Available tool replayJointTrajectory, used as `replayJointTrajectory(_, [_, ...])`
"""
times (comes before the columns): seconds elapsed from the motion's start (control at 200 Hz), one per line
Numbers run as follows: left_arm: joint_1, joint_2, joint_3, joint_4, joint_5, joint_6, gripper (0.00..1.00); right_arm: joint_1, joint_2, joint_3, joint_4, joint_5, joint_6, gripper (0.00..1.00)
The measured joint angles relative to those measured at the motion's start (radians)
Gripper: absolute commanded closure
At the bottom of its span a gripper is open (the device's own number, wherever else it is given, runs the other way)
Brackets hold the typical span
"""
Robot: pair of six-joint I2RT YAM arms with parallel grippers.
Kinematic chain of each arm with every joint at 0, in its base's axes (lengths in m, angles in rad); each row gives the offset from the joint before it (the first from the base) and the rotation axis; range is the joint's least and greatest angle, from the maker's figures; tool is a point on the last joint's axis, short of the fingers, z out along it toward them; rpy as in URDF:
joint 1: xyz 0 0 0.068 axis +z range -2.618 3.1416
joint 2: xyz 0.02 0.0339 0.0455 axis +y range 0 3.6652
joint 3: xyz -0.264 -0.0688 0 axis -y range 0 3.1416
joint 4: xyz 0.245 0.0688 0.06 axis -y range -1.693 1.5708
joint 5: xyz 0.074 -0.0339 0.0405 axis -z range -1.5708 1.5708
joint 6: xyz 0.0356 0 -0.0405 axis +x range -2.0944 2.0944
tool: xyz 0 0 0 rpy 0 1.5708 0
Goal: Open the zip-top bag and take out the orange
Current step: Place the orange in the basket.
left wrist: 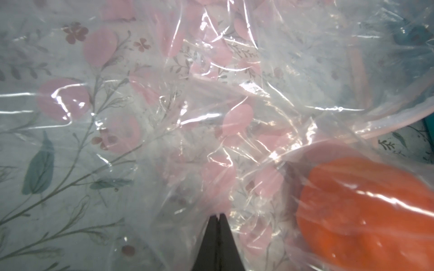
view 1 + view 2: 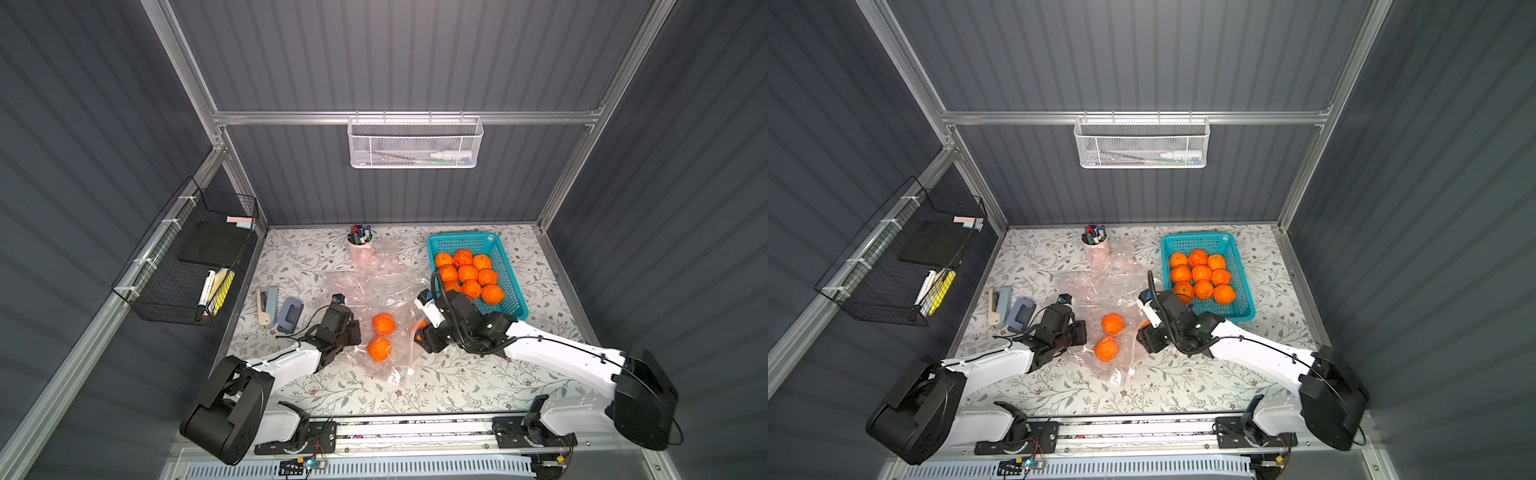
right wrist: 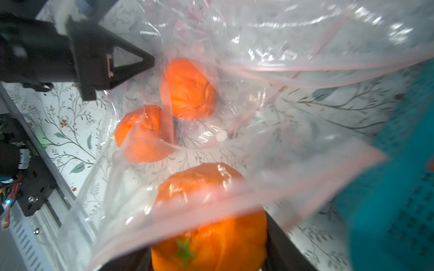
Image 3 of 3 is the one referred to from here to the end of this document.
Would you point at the orange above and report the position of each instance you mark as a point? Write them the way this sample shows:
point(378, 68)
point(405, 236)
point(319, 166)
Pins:
point(233, 244)
point(185, 91)
point(144, 135)

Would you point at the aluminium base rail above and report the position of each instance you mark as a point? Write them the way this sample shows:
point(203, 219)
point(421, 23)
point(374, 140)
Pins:
point(61, 130)

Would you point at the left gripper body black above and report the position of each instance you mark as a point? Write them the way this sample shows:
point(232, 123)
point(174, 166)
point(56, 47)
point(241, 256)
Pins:
point(89, 51)

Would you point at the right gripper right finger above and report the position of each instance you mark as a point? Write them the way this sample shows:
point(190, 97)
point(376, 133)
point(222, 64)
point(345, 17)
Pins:
point(282, 254)

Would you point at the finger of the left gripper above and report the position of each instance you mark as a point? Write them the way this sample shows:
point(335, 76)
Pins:
point(139, 61)

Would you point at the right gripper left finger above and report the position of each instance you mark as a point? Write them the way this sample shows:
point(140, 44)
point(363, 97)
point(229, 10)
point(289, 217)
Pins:
point(139, 260)

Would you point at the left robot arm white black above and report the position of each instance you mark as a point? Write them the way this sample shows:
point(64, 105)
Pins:
point(37, 54)

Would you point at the teal plastic basket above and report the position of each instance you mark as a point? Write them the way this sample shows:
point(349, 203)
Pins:
point(389, 210)

